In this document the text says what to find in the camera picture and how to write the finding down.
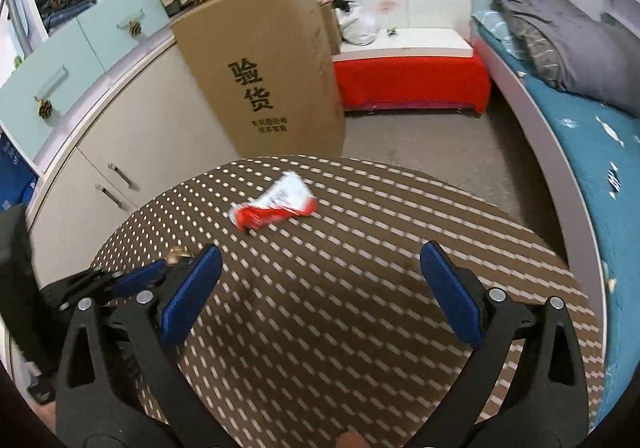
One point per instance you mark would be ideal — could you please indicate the small brown scrap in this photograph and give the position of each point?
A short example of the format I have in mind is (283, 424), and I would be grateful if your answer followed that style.
(177, 255)

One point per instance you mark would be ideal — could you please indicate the large cardboard box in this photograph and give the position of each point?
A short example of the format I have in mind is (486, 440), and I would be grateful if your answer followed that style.
(260, 68)

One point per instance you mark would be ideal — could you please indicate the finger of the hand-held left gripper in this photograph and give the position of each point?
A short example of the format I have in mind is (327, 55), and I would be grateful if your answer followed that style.
(140, 278)

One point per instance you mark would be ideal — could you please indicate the red skirted white bench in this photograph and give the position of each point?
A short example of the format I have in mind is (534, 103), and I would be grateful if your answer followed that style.
(410, 78)

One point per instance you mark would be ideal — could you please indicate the blue printed cloth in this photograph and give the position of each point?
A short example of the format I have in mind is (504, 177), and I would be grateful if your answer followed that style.
(12, 168)

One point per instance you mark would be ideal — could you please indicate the pale butterfly wall sticker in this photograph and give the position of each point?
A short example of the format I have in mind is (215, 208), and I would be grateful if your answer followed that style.
(387, 6)

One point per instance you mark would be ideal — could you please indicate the folded jeans stack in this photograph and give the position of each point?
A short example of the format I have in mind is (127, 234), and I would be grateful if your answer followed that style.
(65, 3)

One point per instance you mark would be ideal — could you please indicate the bed with blue sheet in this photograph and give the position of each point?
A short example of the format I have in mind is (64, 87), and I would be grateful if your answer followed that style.
(600, 188)

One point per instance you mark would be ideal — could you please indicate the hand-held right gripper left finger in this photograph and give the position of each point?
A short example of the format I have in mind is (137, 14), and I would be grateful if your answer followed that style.
(192, 298)

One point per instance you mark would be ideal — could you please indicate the grey folded quilt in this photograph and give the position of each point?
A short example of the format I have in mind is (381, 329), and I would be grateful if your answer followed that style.
(575, 43)

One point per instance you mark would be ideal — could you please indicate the bed with teal blanket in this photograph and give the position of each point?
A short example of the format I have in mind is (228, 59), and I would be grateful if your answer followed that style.
(540, 128)

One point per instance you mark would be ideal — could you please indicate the white plastic bag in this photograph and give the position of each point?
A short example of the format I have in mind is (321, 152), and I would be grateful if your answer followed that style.
(355, 26)

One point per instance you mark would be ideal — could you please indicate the light blue pillow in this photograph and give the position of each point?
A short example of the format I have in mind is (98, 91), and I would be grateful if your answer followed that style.
(492, 31)

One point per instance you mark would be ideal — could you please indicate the brown dotted tablecloth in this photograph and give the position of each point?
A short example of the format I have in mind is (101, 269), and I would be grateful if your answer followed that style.
(325, 303)

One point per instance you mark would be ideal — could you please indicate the white cabinet with teal drawers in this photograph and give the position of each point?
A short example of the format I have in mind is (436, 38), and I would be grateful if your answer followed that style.
(125, 138)

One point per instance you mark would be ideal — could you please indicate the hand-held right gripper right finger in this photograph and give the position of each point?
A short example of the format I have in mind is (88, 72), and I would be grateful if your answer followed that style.
(450, 288)

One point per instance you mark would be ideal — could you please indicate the red and white wrapper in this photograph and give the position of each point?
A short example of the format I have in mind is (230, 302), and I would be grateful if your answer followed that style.
(280, 208)

